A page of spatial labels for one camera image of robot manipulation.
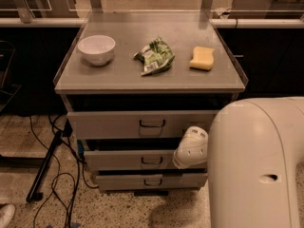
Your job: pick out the grey drawer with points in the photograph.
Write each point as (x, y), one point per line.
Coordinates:
(93, 125)
(129, 160)
(157, 181)

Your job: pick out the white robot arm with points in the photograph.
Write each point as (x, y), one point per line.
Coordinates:
(251, 150)

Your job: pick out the grey drawer cabinet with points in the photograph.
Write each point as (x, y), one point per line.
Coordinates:
(141, 90)

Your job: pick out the grey top drawer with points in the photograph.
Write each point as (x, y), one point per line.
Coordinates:
(93, 125)

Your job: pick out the grey bottom drawer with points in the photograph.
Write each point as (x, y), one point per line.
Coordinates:
(157, 181)

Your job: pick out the green crumpled chip bag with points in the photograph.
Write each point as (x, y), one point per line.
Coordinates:
(156, 57)

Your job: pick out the yellow sponge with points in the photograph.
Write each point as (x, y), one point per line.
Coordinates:
(203, 58)

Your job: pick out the white ceramic bowl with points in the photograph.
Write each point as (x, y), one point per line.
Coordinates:
(97, 49)

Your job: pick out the black floor bar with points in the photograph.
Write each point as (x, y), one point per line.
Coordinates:
(33, 194)

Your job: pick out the white shoe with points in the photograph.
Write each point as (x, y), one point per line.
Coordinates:
(6, 215)

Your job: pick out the white horizontal rail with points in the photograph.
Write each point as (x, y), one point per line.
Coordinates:
(218, 23)

